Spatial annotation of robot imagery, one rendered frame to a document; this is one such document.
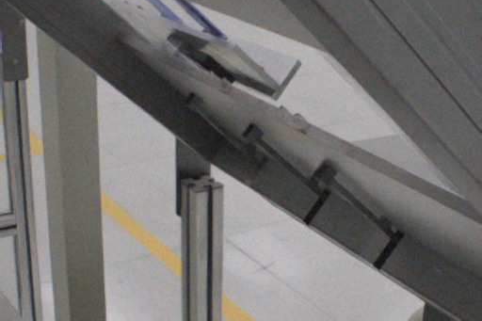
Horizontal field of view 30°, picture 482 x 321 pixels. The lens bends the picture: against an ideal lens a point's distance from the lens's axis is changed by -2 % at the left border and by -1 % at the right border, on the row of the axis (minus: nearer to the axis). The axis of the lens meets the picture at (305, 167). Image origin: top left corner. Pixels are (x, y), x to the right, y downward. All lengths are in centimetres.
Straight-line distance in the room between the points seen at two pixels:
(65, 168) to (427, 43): 104
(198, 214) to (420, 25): 88
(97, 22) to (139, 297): 127
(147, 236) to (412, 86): 220
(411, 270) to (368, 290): 139
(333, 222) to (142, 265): 143
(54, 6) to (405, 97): 71
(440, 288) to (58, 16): 45
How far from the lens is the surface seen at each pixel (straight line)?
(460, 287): 76
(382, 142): 138
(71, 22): 92
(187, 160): 110
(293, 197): 92
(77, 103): 122
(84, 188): 126
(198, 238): 110
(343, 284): 220
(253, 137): 81
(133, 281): 219
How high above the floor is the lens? 106
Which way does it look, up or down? 22 degrees down
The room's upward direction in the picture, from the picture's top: 3 degrees clockwise
